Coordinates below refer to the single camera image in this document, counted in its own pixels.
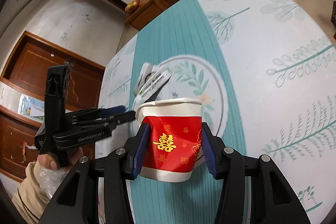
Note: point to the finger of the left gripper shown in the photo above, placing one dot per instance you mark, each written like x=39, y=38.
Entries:
x=115, y=120
x=104, y=113

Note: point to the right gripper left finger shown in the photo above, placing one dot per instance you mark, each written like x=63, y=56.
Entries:
x=141, y=143

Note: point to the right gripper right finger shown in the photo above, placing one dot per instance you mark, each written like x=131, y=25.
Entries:
x=210, y=149

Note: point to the red paper cup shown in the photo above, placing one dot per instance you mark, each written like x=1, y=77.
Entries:
x=175, y=138

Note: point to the dark wrapper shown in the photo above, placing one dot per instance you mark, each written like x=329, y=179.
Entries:
x=151, y=80

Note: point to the person's left forearm beige sleeve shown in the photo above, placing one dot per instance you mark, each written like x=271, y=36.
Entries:
x=30, y=199

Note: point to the person's left hand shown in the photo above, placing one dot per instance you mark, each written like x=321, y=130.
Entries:
x=48, y=161

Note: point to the brown wooden door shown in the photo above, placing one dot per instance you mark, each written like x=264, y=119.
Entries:
x=25, y=74

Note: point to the tree-print tablecloth with teal stripe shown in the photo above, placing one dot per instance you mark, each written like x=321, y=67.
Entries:
x=265, y=74

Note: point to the fruit bowl on cabinet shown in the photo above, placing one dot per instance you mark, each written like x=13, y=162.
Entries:
x=132, y=6

